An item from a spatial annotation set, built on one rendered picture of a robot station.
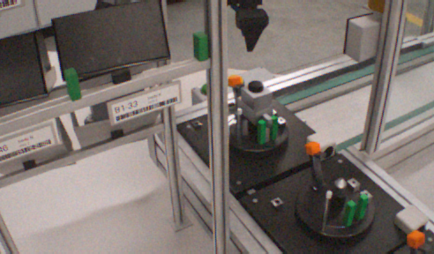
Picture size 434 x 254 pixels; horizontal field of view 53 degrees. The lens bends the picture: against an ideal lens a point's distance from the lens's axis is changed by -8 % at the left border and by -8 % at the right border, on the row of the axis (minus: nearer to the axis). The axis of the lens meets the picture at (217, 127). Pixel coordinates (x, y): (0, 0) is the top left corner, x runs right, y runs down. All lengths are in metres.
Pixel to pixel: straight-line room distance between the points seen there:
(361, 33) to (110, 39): 0.45
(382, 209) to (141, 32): 0.53
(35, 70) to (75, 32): 0.06
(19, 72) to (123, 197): 0.55
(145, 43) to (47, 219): 0.57
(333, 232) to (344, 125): 0.41
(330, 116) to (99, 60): 0.72
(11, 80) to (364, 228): 0.58
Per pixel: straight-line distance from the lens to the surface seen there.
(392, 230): 0.83
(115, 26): 0.55
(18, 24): 3.87
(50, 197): 1.07
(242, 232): 0.80
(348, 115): 1.17
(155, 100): 0.53
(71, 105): 0.50
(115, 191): 1.04
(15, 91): 0.53
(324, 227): 0.77
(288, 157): 0.93
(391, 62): 0.88
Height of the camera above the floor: 1.57
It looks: 37 degrees down
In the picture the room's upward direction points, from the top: 2 degrees counter-clockwise
